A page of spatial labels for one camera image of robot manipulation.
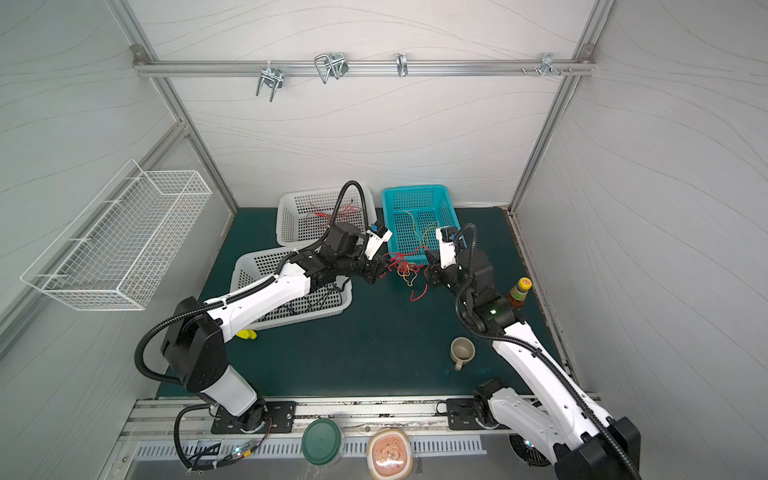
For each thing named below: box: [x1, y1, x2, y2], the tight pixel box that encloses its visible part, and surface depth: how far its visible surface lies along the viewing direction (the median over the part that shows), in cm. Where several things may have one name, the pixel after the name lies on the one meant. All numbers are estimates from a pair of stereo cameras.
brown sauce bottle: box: [508, 276, 533, 309], surface depth 80 cm
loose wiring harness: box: [174, 403, 272, 474], surface depth 69 cm
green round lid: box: [301, 418, 342, 466], surface depth 63 cm
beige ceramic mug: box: [450, 336, 476, 371], surface depth 83 cm
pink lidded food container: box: [366, 428, 413, 480], surface depth 68 cm
